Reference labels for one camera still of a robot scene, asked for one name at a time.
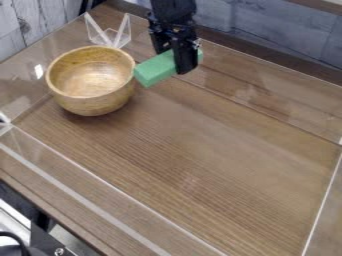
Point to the clear acrylic corner bracket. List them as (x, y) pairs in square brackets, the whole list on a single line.
[(113, 38)]

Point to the black table frame bracket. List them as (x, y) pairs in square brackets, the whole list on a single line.
[(50, 240)]

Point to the clear acrylic tray wall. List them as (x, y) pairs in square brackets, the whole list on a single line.
[(127, 213)]

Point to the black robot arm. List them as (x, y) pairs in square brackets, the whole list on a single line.
[(171, 9)]

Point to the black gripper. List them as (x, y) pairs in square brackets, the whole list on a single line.
[(175, 34)]

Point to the wooden bowl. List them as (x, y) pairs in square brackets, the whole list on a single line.
[(91, 80)]

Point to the green rectangular block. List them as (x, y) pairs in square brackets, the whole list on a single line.
[(164, 65)]

